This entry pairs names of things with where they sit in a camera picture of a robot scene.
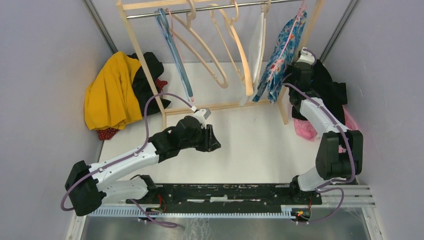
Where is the wooden hanger front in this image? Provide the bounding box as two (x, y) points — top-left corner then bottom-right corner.
(209, 0), (254, 97)

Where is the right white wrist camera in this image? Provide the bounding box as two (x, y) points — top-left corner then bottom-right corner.
(296, 47), (317, 66)

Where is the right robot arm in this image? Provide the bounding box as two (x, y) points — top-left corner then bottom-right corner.
(283, 62), (363, 204)

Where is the white slotted cable duct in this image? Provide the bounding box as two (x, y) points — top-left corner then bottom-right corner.
(88, 206), (296, 220)

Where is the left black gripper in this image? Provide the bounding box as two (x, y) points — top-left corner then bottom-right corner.
(180, 123), (222, 152)

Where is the black garment left pile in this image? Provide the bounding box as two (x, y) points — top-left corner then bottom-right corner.
(132, 52), (168, 117)

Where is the pink garment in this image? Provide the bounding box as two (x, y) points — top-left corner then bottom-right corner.
(291, 105), (359, 142)

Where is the metal hanging rod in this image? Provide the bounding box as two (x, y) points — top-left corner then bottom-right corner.
(126, 0), (296, 19)

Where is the black garment pile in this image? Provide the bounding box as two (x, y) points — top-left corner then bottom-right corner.
(311, 59), (348, 124)
(132, 52), (168, 117)

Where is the wooden hanger back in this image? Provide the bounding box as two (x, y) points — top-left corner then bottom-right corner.
(168, 0), (230, 90)

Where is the blue floral skirt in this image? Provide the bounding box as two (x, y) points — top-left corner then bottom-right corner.
(252, 9), (308, 104)

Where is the light blue plastic hanger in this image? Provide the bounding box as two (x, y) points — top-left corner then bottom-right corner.
(154, 11), (193, 100)

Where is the grey plastic hanger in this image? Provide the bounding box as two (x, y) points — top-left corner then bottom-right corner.
(158, 8), (194, 97)

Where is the white garment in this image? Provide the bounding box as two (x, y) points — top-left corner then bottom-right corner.
(239, 13), (268, 107)

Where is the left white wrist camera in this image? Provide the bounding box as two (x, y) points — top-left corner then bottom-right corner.
(190, 106), (211, 129)

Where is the yellow garment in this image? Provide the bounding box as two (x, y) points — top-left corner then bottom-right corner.
(84, 51), (143, 130)

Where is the black garment right pile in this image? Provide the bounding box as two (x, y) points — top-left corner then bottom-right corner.
(311, 59), (348, 124)

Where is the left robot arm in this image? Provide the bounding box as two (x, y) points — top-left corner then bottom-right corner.
(60, 115), (221, 217)

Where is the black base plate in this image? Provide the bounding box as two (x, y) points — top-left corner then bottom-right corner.
(136, 183), (323, 214)

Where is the red dotted garment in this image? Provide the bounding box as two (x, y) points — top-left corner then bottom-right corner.
(97, 78), (169, 141)

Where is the wooden hanger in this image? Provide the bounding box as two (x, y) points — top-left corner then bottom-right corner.
(248, 0), (273, 94)
(209, 0), (254, 97)
(168, 0), (230, 90)

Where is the wooden clothes rack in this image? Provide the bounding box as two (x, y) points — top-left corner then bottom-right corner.
(115, 0), (327, 130)

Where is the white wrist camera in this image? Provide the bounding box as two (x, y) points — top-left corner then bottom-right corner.
(296, 47), (317, 66)
(190, 106), (211, 129)

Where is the pink plastic hanger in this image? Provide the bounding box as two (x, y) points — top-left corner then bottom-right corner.
(165, 8), (194, 103)
(262, 1), (308, 85)

